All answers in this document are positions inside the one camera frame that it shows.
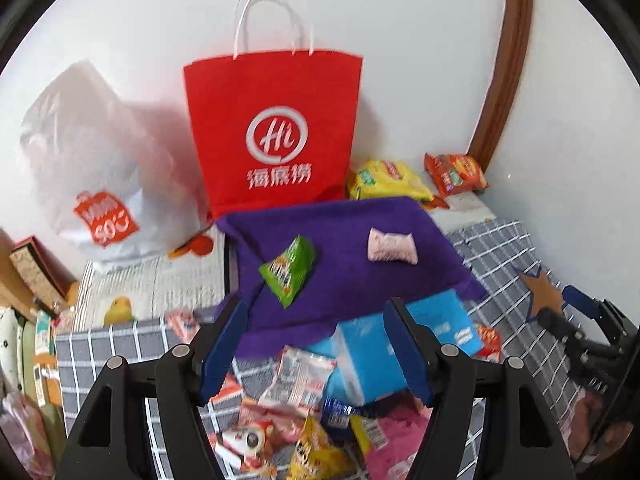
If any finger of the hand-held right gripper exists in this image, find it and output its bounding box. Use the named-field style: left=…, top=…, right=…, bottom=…
left=537, top=307, right=583, bottom=348
left=561, top=284, right=601, bottom=317

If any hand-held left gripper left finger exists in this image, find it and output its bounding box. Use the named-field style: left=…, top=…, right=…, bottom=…
left=55, top=296, right=249, bottom=480

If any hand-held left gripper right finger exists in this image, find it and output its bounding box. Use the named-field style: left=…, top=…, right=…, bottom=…
left=382, top=297, right=576, bottom=480

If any long pink snack packet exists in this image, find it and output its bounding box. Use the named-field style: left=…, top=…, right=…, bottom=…
left=165, top=310, right=202, bottom=343

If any small red snack packet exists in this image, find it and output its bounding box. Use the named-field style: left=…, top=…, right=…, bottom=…
left=472, top=324, right=502, bottom=363

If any panda print snack packet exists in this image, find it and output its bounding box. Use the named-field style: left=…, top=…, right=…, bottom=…
left=212, top=420, right=278, bottom=468

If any yellow snack packet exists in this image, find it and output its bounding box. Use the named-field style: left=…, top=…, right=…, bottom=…
left=289, top=417, right=353, bottom=480

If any person's right hand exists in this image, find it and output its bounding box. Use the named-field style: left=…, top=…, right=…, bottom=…
left=570, top=395, right=631, bottom=461

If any blue tissue pack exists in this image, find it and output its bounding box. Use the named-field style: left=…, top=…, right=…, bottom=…
left=305, top=287, right=483, bottom=406

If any pink and red snack packet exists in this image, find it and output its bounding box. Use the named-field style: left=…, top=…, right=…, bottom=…
left=239, top=400, right=307, bottom=434

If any purple towel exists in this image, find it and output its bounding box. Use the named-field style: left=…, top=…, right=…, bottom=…
left=212, top=196, right=488, bottom=358

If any small blue snack packet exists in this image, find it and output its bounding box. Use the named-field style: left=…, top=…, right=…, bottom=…
left=322, top=397, right=358, bottom=428

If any printed paper flyer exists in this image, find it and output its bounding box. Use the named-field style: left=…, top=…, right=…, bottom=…
left=75, top=250, right=226, bottom=332

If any green snack packet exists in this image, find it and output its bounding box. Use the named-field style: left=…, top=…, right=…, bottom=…
left=258, top=235, right=317, bottom=309

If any pale pink snack packet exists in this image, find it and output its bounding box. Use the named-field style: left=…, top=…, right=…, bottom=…
left=367, top=227, right=418, bottom=264

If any yellow chip bag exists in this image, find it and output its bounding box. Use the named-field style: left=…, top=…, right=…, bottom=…
left=346, top=160, right=436, bottom=203

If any orange chip bag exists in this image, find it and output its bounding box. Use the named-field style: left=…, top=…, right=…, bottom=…
left=424, top=152, right=488, bottom=198

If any wooden box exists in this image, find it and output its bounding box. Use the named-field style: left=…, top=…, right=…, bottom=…
left=9, top=235, right=77, bottom=311

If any pink plastic bag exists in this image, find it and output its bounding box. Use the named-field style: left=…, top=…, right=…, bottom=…
left=0, top=390, right=57, bottom=480

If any white plastic shopping bag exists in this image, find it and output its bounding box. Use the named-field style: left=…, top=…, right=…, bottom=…
left=17, top=60, right=211, bottom=263

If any brown wooden trim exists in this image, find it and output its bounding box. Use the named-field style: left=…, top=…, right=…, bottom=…
left=470, top=0, right=533, bottom=166

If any red paper shopping bag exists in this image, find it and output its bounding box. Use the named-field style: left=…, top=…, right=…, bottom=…
left=182, top=0, right=364, bottom=221

